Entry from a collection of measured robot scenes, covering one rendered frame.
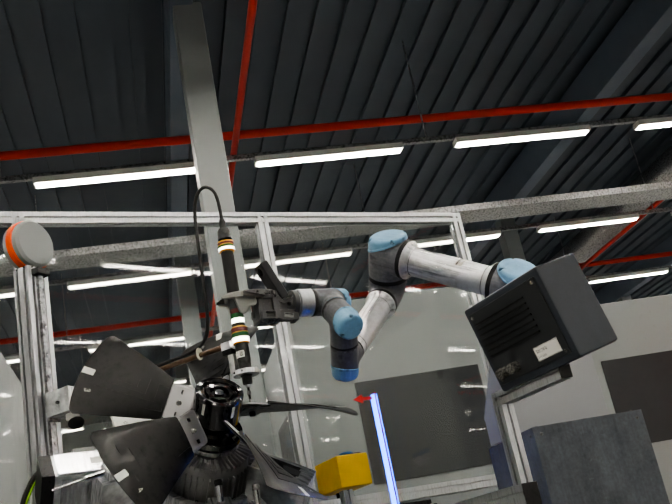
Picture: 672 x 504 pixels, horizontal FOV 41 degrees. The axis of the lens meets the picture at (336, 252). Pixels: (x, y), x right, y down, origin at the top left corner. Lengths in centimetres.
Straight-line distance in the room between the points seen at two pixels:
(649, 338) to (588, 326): 446
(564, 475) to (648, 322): 406
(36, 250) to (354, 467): 117
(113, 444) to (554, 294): 99
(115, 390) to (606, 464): 121
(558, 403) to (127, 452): 107
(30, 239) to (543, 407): 159
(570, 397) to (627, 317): 383
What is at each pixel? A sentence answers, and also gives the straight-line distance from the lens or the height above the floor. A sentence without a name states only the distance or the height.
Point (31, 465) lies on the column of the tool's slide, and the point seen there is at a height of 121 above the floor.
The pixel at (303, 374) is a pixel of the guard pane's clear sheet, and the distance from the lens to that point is 320.
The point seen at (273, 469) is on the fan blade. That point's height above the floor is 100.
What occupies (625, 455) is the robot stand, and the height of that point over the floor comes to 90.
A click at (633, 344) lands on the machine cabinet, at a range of 619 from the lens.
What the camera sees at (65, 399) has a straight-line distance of 269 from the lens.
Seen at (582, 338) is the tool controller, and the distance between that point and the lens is 177.
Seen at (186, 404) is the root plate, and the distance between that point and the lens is 229.
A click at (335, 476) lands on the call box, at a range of 263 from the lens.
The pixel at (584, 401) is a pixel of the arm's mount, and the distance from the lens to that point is 243.
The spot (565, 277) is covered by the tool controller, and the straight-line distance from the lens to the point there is 180.
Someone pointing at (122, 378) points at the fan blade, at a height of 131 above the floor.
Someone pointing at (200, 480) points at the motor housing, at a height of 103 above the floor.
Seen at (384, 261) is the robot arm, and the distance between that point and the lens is 267.
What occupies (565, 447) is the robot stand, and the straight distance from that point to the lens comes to 230.
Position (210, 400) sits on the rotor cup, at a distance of 220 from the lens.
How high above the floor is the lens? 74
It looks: 20 degrees up
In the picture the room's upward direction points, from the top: 11 degrees counter-clockwise
